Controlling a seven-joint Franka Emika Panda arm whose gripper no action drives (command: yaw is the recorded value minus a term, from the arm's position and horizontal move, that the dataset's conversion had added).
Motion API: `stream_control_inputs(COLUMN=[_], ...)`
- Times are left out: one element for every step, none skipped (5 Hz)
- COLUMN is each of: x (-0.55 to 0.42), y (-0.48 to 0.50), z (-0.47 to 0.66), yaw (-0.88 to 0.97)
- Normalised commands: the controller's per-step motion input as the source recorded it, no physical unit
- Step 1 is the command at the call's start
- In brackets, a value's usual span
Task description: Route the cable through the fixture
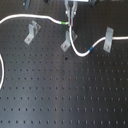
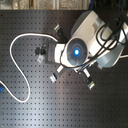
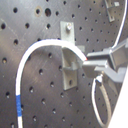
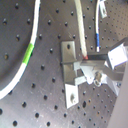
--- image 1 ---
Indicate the left metal cable clip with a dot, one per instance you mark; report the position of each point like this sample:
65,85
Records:
34,28

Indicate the metal cable clip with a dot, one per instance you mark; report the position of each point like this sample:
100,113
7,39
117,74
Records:
108,39
34,28
66,44

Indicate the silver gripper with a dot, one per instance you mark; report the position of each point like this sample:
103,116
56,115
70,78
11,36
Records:
71,5

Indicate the right metal cable clip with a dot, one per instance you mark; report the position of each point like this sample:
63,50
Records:
108,39

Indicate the black post top right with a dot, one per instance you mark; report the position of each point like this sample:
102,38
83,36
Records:
92,2

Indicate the black post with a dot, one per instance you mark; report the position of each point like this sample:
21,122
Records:
92,2
27,4

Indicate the middle metal cable clip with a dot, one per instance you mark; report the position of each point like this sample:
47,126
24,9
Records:
66,44

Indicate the black post top left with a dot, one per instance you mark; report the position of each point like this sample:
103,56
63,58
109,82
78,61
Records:
27,4

